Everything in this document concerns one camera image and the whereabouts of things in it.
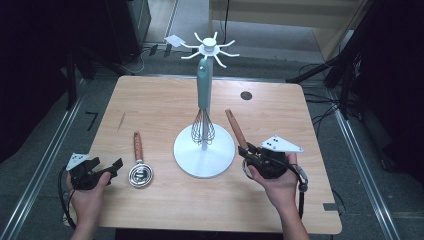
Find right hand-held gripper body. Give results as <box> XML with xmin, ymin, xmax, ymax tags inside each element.
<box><xmin>254</xmin><ymin>134</ymin><xmax>304</xmax><ymax>180</ymax></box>

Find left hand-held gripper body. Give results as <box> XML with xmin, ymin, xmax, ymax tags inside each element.
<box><xmin>65</xmin><ymin>152</ymin><xmax>118</xmax><ymax>191</ymax></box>

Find spiral metal utensil wooden handle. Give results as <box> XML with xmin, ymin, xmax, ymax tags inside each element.
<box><xmin>128</xmin><ymin>131</ymin><xmax>154</xmax><ymax>189</ymax></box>

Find mesh strainer with wooden handle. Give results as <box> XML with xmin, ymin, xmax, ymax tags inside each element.
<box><xmin>224</xmin><ymin>109</ymin><xmax>256</xmax><ymax>180</ymax></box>

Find white utensil stand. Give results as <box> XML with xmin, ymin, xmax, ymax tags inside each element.
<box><xmin>173</xmin><ymin>31</ymin><xmax>240</xmax><ymax>179</ymax></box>

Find whisk with teal handle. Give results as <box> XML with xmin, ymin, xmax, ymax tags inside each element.
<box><xmin>190</xmin><ymin>58</ymin><xmax>216</xmax><ymax>147</ymax></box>

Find person's left hand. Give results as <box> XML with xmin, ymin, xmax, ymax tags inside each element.
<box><xmin>65</xmin><ymin>171</ymin><xmax>112</xmax><ymax>228</ymax></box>

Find person's right hand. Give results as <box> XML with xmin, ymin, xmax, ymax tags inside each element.
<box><xmin>248</xmin><ymin>153</ymin><xmax>299</xmax><ymax>214</ymax></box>

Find beige board piece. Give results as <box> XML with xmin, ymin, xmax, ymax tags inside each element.
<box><xmin>62</xmin><ymin>213</ymin><xmax>76</xmax><ymax>228</ymax></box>

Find black stand legs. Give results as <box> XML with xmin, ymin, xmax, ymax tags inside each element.
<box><xmin>286</xmin><ymin>0</ymin><xmax>363</xmax><ymax>119</ymax></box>

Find light wooden panel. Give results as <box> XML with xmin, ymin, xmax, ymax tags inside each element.
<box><xmin>209</xmin><ymin>0</ymin><xmax>368</xmax><ymax>63</ymax></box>

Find white paper sheet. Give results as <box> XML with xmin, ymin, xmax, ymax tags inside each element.
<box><xmin>163</xmin><ymin>34</ymin><xmax>187</xmax><ymax>48</ymax></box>

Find dark cabinet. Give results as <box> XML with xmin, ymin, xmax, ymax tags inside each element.
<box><xmin>103</xmin><ymin>0</ymin><xmax>152</xmax><ymax>65</ymax></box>

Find metal floor rail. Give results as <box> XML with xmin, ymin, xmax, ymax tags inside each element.
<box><xmin>0</xmin><ymin>96</ymin><xmax>84</xmax><ymax>240</ymax></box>
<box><xmin>328</xmin><ymin>89</ymin><xmax>401</xmax><ymax>240</ymax></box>

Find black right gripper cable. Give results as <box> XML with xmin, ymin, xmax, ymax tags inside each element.
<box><xmin>286</xmin><ymin>162</ymin><xmax>309</xmax><ymax>220</ymax></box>

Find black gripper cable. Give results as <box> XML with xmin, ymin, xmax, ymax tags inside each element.
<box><xmin>286</xmin><ymin>162</ymin><xmax>309</xmax><ymax>220</ymax></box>
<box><xmin>57</xmin><ymin>166</ymin><xmax>78</xmax><ymax>232</ymax></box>

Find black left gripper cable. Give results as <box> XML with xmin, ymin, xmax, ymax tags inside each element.
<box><xmin>57</xmin><ymin>166</ymin><xmax>78</xmax><ymax>232</ymax></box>

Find black floor cables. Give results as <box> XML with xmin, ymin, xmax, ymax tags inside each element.
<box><xmin>299</xmin><ymin>63</ymin><xmax>344</xmax><ymax>136</ymax></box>

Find black hanging cable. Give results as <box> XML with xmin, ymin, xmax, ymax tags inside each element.
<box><xmin>221</xmin><ymin>0</ymin><xmax>231</xmax><ymax>48</ymax></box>

